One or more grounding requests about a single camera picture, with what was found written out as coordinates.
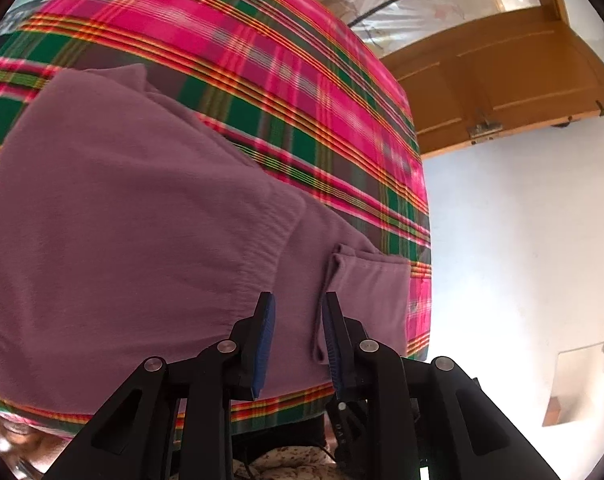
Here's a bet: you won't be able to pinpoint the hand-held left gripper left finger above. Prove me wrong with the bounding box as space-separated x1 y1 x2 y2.
44 291 277 480

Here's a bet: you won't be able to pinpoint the person's floral garment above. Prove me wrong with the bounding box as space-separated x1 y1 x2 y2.
232 442 343 480

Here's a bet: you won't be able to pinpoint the wooden door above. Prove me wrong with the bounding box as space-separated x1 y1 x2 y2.
382 7 604 161

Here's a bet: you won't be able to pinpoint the purple fleece pants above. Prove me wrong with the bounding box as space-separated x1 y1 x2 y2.
0 64 412 418

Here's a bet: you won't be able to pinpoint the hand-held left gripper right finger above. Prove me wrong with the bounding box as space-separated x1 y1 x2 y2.
322 291 558 480

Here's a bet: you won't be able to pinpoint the clear plastic door curtain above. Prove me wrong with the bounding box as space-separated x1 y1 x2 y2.
317 0 538 53

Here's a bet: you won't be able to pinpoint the pink plaid bed sheet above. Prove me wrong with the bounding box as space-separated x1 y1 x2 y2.
0 0 433 441

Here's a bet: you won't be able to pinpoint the metal door lock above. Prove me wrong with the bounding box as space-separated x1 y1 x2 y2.
466 110 503 139

